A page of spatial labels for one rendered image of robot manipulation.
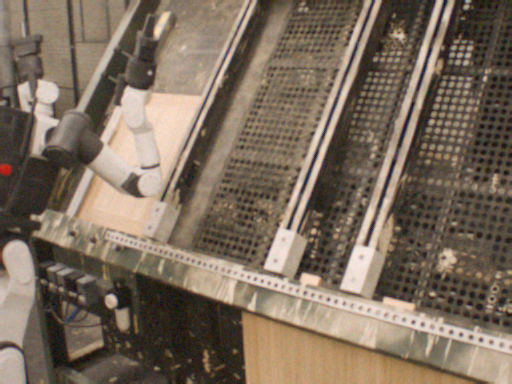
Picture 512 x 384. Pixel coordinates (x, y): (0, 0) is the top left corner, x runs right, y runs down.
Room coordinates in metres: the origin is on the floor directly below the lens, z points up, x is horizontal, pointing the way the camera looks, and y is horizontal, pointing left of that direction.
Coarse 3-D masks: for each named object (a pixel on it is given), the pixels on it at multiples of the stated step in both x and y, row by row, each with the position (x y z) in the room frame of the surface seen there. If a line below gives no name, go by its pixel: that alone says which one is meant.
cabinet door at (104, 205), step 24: (168, 96) 2.54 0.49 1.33; (192, 96) 2.47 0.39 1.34; (168, 120) 2.46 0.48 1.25; (120, 144) 2.52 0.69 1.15; (168, 144) 2.38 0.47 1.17; (168, 168) 2.30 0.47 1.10; (96, 192) 2.42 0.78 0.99; (96, 216) 2.34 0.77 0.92; (120, 216) 2.28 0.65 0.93; (144, 216) 2.22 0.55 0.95
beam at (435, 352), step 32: (64, 224) 2.36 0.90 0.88; (96, 224) 2.27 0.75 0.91; (96, 256) 2.17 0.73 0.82; (128, 256) 2.09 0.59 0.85; (160, 256) 2.02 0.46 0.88; (192, 288) 1.88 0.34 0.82; (224, 288) 1.82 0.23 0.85; (256, 288) 1.77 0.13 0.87; (320, 288) 1.67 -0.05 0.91; (288, 320) 1.65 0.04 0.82; (320, 320) 1.61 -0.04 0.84; (352, 320) 1.56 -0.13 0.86; (448, 320) 1.44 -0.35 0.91; (384, 352) 1.48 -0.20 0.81; (416, 352) 1.43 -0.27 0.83; (448, 352) 1.39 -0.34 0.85; (480, 352) 1.36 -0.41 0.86
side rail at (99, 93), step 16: (144, 0) 3.04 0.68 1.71; (160, 0) 3.11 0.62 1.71; (128, 16) 2.98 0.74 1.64; (144, 16) 3.03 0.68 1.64; (128, 32) 2.95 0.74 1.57; (112, 48) 2.90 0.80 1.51; (128, 48) 2.95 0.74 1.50; (112, 64) 2.87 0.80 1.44; (96, 80) 2.82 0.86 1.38; (112, 80) 2.87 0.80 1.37; (96, 96) 2.79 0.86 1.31; (112, 96) 2.86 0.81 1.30; (96, 112) 2.79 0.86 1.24; (96, 128) 2.78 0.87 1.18; (64, 176) 2.63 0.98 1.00; (64, 192) 2.63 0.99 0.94; (48, 208) 2.56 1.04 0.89
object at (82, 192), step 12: (168, 12) 2.85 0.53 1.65; (168, 24) 2.83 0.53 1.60; (156, 48) 2.77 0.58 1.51; (120, 108) 2.62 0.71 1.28; (120, 120) 2.60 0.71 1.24; (108, 132) 2.57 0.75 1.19; (108, 144) 2.54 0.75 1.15; (84, 180) 2.47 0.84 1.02; (84, 192) 2.43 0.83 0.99; (72, 204) 2.42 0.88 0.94; (72, 216) 2.38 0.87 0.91
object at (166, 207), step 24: (264, 0) 2.56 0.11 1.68; (240, 24) 2.51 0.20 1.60; (240, 48) 2.45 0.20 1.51; (216, 72) 2.40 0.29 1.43; (216, 96) 2.34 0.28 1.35; (192, 120) 2.30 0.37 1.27; (216, 120) 2.33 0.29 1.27; (192, 144) 2.23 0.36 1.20; (192, 168) 2.22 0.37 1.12; (168, 192) 2.15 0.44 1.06; (168, 216) 2.12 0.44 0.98
